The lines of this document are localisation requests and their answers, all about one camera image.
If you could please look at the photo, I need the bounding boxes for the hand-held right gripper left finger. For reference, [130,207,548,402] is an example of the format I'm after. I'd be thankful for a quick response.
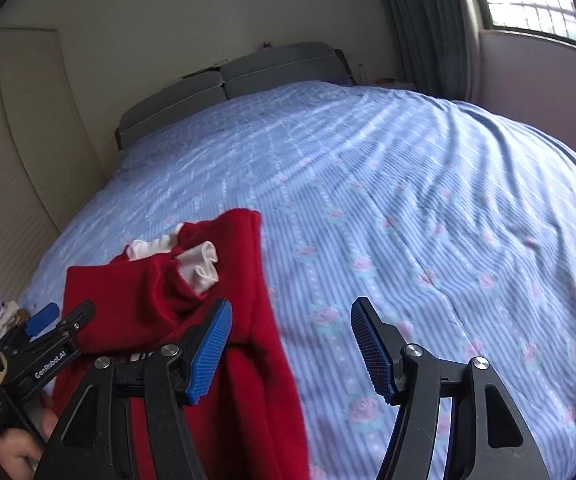
[33,298,233,480]

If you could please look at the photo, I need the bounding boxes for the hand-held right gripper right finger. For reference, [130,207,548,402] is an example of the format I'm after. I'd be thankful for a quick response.
[351,297,551,480]

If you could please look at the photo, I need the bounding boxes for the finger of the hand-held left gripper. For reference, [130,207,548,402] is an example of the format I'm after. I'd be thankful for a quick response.
[55,300,97,337]
[24,302,60,337]

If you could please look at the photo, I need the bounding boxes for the red garment with white lining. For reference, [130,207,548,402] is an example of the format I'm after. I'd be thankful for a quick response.
[50,207,312,480]

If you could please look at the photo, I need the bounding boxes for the person's left hand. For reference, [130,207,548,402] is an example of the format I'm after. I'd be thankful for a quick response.
[0,394,60,477]

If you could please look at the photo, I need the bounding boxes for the pile of small clutter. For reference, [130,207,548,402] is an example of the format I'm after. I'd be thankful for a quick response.
[0,294,36,356]

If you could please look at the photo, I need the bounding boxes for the blue floral bed sheet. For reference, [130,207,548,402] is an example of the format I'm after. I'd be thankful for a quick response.
[20,81,576,480]

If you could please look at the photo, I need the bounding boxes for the cream wardrobe door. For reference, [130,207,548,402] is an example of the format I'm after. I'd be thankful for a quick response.
[0,26,119,281]

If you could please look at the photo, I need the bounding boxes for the grey bed headboard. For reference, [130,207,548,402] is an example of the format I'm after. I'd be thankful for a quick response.
[114,41,355,152]

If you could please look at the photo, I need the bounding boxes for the grey curtain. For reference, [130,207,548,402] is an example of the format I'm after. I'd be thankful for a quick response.
[370,0,483,107]

